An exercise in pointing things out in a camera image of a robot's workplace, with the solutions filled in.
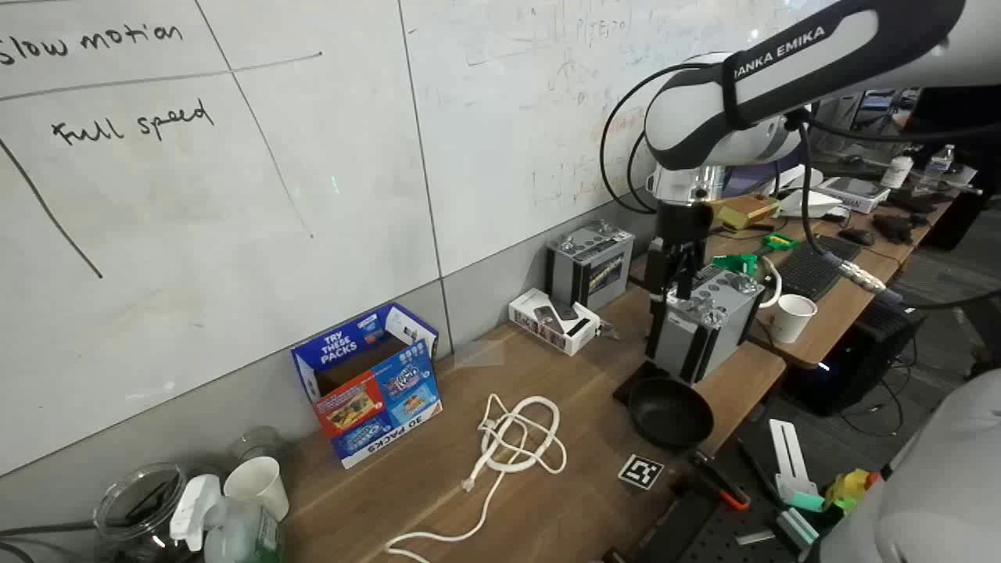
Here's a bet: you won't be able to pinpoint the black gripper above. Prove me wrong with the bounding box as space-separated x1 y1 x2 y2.
654 199 719 302

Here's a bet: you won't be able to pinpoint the white string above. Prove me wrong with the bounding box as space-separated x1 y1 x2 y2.
381 391 572 563

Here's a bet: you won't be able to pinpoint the white phone box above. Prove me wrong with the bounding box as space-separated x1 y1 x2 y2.
507 288 605 361

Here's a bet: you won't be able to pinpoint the blue cardboard snack box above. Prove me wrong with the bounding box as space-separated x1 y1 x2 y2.
287 301 447 473

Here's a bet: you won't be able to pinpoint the plain grey battery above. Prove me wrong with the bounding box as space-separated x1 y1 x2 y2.
644 264 768 387

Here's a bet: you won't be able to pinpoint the green plastic parts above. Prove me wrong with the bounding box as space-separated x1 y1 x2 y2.
715 227 797 280

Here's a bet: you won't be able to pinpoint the grey Dominator battery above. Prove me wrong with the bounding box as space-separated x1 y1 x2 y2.
541 220 638 312

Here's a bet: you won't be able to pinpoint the white mug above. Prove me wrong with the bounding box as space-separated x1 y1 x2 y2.
768 292 820 347

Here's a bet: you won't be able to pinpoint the black round bowl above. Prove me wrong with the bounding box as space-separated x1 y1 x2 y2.
609 361 719 453

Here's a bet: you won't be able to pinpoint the black keyboard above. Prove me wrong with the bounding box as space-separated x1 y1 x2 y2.
777 235 868 307

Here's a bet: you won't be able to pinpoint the white desk papers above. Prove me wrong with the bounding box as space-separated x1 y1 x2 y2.
769 160 891 221

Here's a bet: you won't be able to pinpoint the black white fiducial tag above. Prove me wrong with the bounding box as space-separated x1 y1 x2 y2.
618 451 671 494

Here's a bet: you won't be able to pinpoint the green yellow toy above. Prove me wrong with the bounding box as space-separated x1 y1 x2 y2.
823 467 878 518

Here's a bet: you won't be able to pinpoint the small plastic bottle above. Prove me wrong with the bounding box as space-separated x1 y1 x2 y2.
925 142 958 195

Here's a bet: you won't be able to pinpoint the white paper cup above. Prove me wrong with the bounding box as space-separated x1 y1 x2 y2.
224 453 292 524

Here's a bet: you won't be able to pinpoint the spray bottle green liquid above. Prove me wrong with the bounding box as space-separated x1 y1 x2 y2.
166 473 287 563

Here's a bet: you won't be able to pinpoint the large clear glass jar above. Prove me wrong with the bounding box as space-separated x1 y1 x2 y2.
91 464 187 557

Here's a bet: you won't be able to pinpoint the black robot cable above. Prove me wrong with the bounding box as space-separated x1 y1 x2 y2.
599 60 1001 316

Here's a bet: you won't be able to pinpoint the black clamp orange handle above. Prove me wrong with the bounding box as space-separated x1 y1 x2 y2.
682 451 753 515

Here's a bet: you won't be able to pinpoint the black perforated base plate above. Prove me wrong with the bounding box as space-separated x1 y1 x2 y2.
605 488 826 563

